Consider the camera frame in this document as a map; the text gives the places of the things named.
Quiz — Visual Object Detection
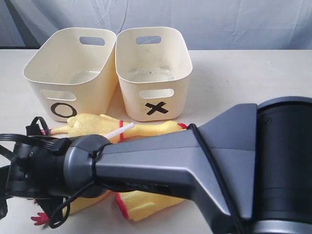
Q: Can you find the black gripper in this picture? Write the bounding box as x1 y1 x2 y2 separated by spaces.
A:
0 136 73 199

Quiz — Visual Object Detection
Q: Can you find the yellow rubber chicken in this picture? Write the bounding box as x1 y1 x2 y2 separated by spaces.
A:
48 114 188 143
115 191 184 221
30 189 112 226

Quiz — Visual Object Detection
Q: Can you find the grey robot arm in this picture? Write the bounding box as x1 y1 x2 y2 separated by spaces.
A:
0 97 312 234

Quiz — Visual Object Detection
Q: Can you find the white paper roll tag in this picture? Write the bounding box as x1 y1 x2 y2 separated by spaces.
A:
104 122 135 139

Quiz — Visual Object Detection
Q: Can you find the cream bin marked O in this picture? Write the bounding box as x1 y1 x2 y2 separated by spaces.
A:
23 27 118 122

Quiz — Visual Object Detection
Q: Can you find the cream bin marked X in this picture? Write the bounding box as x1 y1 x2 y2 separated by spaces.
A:
115 27 193 122

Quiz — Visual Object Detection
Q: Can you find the blue backdrop cloth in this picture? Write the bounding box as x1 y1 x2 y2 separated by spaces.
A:
0 0 312 50

